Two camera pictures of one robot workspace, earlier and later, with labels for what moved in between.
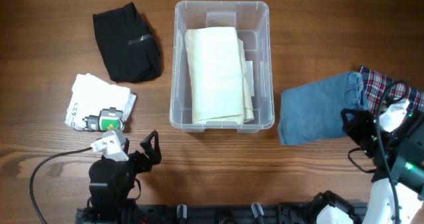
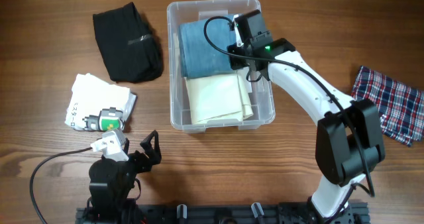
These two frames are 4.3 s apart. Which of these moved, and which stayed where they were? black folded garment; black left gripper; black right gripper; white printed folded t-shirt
Moved: black right gripper
Stayed: black left gripper; white printed folded t-shirt; black folded garment
